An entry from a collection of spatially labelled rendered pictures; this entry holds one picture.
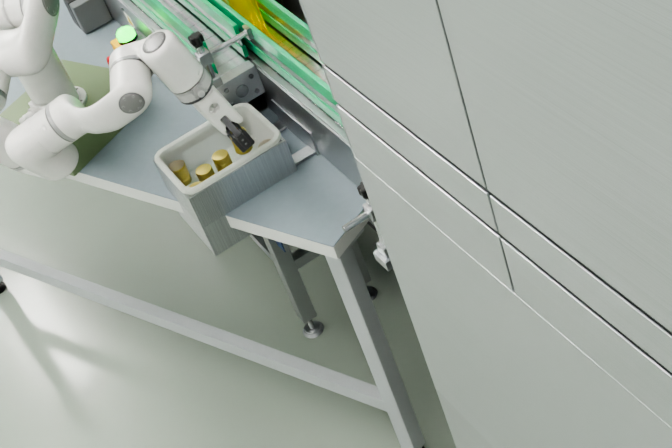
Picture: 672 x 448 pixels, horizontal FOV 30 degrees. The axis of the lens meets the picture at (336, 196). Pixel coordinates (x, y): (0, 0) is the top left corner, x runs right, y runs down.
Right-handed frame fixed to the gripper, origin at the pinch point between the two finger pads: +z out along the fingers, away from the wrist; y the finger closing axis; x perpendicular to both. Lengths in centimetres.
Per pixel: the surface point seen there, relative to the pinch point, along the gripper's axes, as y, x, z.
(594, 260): -123, -14, -57
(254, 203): -8.7, 6.6, 7.9
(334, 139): -17.7, -12.4, 2.0
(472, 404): -84, 3, 0
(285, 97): 1.5, -11.9, 2.0
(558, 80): -123, -20, -78
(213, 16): 27.3, -13.2, -6.3
